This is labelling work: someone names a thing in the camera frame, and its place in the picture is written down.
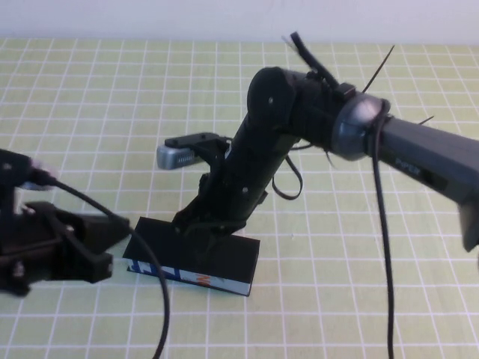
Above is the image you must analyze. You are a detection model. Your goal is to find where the black patterned glasses case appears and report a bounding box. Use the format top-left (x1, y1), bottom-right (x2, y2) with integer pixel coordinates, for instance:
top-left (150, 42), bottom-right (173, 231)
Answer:
top-left (122, 216), bottom-right (261, 297)

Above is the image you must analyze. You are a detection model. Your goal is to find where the green white-checked tablecloth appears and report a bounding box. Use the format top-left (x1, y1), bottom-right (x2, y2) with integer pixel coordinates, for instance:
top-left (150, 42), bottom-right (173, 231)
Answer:
top-left (0, 37), bottom-right (479, 359)

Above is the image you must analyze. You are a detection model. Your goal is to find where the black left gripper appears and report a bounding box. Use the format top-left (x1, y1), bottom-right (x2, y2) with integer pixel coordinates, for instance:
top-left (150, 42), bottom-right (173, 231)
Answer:
top-left (0, 200), bottom-right (132, 299)

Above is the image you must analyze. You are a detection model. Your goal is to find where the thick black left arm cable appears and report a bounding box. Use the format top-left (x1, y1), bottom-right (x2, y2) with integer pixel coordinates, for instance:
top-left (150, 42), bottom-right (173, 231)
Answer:
top-left (32, 164), bottom-right (172, 359)

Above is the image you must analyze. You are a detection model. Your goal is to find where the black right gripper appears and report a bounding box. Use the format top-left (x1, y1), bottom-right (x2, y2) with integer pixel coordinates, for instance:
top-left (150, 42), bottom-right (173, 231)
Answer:
top-left (174, 126), bottom-right (290, 263)

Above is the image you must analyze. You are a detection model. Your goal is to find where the black zip tie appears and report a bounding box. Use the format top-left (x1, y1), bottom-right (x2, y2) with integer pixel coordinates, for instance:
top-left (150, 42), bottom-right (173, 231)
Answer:
top-left (361, 44), bottom-right (397, 93)

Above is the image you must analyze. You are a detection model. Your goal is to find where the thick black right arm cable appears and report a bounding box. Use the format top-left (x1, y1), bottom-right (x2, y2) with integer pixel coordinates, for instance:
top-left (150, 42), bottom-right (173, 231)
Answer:
top-left (369, 100), bottom-right (397, 359)

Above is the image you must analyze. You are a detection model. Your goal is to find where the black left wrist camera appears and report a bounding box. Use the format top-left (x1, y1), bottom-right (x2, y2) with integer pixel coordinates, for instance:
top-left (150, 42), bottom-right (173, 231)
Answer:
top-left (0, 149), bottom-right (35, 221)

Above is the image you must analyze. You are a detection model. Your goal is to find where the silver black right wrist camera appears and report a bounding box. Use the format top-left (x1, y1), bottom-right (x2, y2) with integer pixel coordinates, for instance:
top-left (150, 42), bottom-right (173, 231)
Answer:
top-left (156, 132), bottom-right (230, 171)

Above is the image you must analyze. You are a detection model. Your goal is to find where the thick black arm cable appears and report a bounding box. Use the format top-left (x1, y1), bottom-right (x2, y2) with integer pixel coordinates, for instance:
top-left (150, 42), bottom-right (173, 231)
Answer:
top-left (369, 100), bottom-right (397, 359)
top-left (32, 164), bottom-right (172, 359)

